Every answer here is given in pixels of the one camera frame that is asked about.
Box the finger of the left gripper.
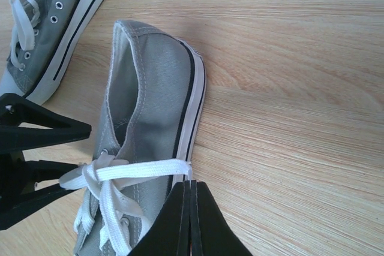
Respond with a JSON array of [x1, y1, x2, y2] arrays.
[[1, 93, 92, 154], [1, 151, 78, 230]]

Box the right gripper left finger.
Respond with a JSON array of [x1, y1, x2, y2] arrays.
[[129, 181, 191, 256]]

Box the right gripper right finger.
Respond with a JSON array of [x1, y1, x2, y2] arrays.
[[190, 180, 251, 256]]

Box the grey sneaker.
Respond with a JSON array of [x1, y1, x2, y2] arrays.
[[1, 0, 103, 105]]

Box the grey sneaker sideways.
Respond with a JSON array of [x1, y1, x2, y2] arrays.
[[59, 20, 206, 255]]

